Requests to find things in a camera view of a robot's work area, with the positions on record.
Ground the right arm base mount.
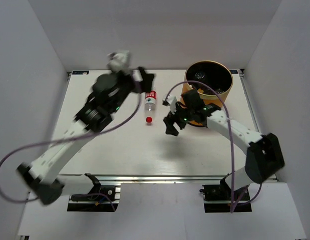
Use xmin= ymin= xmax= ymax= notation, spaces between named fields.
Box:
xmin=199 ymin=174 xmax=252 ymax=213

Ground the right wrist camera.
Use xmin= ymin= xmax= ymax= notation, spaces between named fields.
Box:
xmin=162 ymin=94 xmax=177 ymax=114

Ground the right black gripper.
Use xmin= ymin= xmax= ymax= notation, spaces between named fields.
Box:
xmin=164 ymin=101 xmax=194 ymax=136

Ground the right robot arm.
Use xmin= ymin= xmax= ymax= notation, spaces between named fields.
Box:
xmin=163 ymin=90 xmax=285 ymax=200

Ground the upright-lying red label bottle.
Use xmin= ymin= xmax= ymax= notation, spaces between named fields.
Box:
xmin=144 ymin=90 xmax=157 ymax=125

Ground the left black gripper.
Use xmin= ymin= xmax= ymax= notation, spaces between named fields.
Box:
xmin=108 ymin=63 xmax=155 ymax=114

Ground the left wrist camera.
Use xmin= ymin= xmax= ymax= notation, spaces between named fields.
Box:
xmin=107 ymin=50 xmax=131 ymax=73

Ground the orange cylindrical bin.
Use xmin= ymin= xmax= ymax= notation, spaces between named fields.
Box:
xmin=179 ymin=60 xmax=234 ymax=128

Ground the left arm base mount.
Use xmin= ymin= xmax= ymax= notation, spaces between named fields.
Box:
xmin=67 ymin=173 xmax=119 ymax=213

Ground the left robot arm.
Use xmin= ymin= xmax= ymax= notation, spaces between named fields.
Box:
xmin=17 ymin=67 xmax=155 ymax=206

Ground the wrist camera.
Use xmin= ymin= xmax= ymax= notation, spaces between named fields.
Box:
xmin=162 ymin=94 xmax=177 ymax=114
xmin=107 ymin=50 xmax=131 ymax=73

